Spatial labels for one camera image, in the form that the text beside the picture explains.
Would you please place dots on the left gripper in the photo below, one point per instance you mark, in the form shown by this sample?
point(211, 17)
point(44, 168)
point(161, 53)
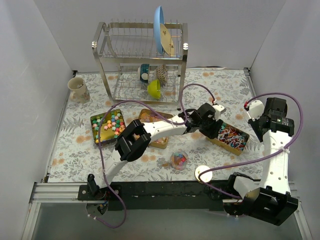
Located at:
point(213, 127)

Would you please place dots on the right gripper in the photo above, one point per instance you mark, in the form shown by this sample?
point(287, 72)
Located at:
point(255, 125)

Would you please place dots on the gold tin with lollipops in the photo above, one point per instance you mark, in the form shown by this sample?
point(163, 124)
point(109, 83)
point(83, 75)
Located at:
point(231, 139)

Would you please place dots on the clear glass jar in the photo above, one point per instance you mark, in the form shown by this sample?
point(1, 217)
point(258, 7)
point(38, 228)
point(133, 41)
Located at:
point(179, 159)

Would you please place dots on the dark tin with star candies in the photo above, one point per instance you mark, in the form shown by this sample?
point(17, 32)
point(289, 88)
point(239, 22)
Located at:
point(107, 131)

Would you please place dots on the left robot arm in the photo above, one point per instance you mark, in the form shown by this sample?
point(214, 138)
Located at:
point(131, 144)

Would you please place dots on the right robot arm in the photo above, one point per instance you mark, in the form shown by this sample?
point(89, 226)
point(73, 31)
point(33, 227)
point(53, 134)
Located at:
point(270, 200)

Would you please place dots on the gold round lid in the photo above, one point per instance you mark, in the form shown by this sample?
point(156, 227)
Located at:
point(203, 177)

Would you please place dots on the lime green bowl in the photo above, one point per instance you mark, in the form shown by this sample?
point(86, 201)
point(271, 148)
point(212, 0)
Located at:
point(154, 89)

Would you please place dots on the teal and white bowl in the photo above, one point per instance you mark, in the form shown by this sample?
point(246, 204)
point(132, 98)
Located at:
point(143, 72)

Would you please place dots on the steel two-tier dish rack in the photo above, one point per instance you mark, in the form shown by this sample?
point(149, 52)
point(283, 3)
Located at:
point(120, 48)

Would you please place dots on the cream patterned plate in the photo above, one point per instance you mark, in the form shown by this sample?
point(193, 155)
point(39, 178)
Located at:
point(166, 40)

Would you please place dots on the floral table mat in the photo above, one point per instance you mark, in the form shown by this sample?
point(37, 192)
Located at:
point(77, 155)

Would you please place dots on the blue plate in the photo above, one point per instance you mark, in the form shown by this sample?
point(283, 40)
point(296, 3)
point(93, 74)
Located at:
point(158, 20)

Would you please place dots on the floral ceramic mug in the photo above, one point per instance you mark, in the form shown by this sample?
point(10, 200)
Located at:
point(78, 90)

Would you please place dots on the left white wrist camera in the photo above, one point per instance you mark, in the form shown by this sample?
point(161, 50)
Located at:
point(218, 110)

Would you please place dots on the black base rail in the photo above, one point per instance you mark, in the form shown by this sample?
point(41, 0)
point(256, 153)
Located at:
point(157, 195)

